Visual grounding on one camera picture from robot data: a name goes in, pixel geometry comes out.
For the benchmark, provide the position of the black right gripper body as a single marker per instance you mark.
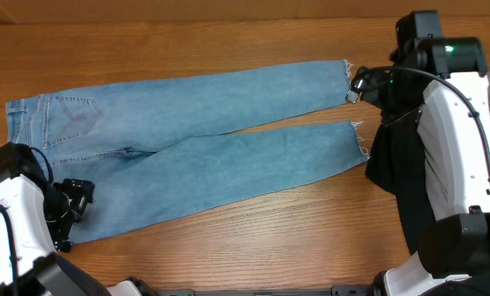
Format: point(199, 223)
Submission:
point(396, 96)

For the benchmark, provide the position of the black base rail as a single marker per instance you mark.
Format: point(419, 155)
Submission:
point(261, 292)

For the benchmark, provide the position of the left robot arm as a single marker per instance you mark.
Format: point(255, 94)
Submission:
point(36, 216)

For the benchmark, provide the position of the black garment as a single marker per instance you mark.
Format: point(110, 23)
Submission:
point(397, 165)

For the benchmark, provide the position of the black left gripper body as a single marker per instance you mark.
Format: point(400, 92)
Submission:
point(65, 202)

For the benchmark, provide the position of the gray trousers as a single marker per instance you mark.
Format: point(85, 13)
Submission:
point(456, 173)

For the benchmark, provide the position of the light blue denim jeans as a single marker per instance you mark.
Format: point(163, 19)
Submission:
point(160, 150)

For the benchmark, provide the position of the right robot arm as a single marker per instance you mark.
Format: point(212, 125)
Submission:
point(458, 244)

